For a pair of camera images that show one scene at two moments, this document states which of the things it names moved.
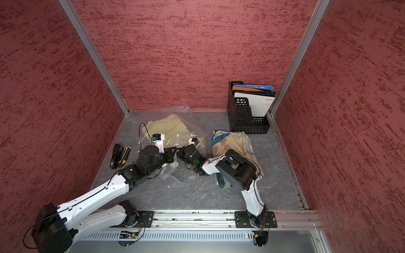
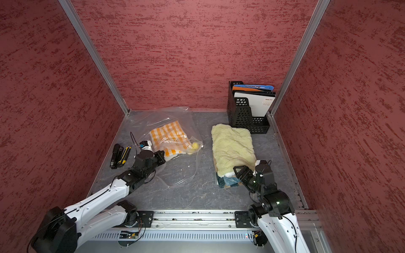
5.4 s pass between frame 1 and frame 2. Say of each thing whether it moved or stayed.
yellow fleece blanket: moved
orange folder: stayed
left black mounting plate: stayed
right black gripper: moved
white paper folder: stayed
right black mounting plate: stayed
